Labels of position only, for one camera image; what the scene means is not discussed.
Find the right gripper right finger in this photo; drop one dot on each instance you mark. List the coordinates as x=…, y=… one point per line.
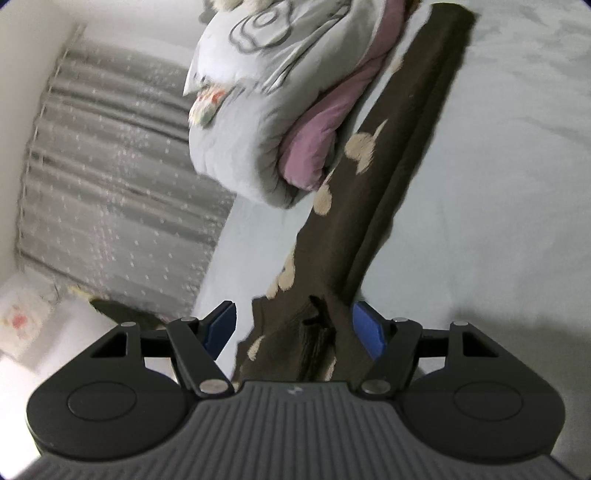
x=459, y=391

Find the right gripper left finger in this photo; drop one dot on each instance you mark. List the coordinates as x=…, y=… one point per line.
x=131, y=389

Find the brown sweater with beige patches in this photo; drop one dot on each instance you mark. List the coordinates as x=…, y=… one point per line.
x=303, y=328

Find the dark hanging garment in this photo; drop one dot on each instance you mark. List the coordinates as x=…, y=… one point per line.
x=121, y=313

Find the grey bed sheet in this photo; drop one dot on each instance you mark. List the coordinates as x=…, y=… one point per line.
x=495, y=227

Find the grey dotted curtain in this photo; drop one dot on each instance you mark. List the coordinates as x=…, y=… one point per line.
x=110, y=202

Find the pink pillow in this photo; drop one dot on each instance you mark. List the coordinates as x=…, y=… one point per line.
x=306, y=147

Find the grey folded duvet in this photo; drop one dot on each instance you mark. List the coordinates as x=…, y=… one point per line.
x=258, y=66

